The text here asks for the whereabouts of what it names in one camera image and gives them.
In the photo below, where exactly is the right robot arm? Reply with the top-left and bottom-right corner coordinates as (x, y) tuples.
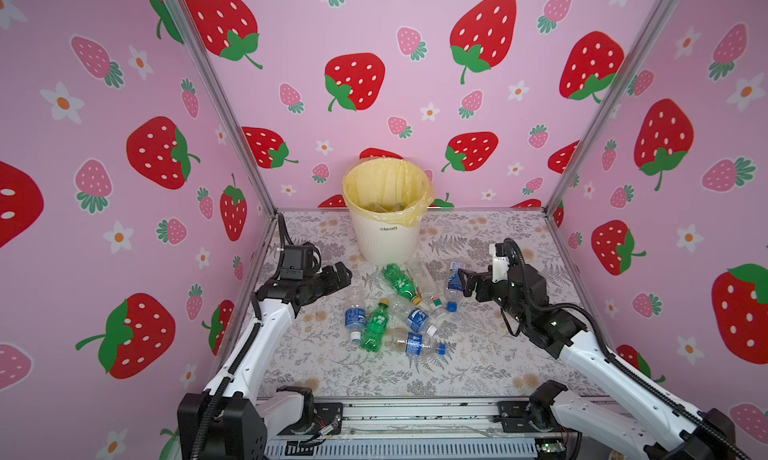
(457, 239), (747, 459)

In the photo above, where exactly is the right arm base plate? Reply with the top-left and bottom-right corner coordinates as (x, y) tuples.
(492, 400), (568, 434)

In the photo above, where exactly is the clear bottle blue cap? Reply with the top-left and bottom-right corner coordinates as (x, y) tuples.
(384, 329), (447, 357)

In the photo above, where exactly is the white plastic waste bin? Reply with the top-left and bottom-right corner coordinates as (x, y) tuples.
(348, 204), (424, 266)

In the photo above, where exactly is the aluminium corner post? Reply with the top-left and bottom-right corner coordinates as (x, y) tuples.
(543, 0), (682, 220)
(163, 0), (276, 217)

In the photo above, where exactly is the green bottle yellow cap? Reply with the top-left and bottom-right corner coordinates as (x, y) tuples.
(360, 299), (389, 353)

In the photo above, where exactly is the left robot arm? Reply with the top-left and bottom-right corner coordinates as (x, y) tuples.
(177, 215), (352, 459)

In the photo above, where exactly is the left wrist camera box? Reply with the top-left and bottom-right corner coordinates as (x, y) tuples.
(277, 242), (322, 281)

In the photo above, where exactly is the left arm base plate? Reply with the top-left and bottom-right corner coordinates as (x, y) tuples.
(279, 401), (344, 437)

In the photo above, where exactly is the green bottle near bin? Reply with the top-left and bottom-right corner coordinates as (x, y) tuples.
(382, 264), (421, 306)

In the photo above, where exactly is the yellow bin liner bag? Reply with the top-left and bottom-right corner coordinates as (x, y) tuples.
(341, 158), (436, 227)

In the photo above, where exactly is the right aluminium corner post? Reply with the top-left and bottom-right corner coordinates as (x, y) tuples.
(543, 0), (682, 220)

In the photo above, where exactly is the left aluminium corner post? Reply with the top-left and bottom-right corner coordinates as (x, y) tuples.
(163, 0), (276, 217)

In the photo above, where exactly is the clear bottle blue label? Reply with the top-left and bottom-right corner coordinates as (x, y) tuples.
(343, 287), (367, 344)
(388, 297), (438, 337)

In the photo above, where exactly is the square bottle blue artesian label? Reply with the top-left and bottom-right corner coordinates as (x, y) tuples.
(445, 261), (466, 313)

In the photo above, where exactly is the clear bottle orange flower label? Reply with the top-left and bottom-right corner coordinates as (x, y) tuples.
(408, 258), (448, 324)

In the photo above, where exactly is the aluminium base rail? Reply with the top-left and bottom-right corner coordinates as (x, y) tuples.
(161, 395), (601, 460)

